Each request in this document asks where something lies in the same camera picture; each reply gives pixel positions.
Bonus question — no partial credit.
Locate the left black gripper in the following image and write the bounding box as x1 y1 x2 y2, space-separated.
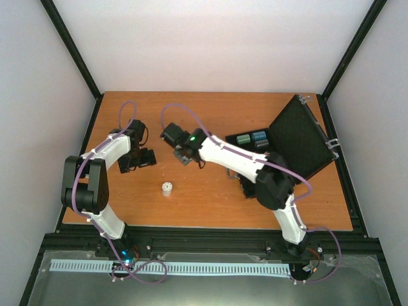
119 148 157 173

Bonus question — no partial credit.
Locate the white poker chip stack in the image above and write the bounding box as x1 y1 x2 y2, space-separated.
162 182 173 197

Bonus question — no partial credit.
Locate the green poker chip stack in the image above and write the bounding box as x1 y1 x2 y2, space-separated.
237 134 251 145

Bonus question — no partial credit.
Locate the black poker chip stack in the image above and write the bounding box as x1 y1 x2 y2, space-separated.
254 139 269 149

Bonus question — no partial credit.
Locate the blue poker chip stack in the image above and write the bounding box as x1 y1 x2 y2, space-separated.
251 131 267 142

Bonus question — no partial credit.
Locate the black poker set case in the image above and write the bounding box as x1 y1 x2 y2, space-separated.
225 94 339 180

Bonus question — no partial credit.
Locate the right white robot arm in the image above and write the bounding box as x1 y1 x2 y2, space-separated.
161 123 308 258

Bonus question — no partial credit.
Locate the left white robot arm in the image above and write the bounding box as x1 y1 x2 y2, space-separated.
61 120 156 257

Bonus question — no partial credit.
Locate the black aluminium base frame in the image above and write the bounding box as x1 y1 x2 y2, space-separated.
20 224 401 305

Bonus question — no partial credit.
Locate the light blue cable duct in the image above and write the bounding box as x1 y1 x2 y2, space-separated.
49 259 291 278

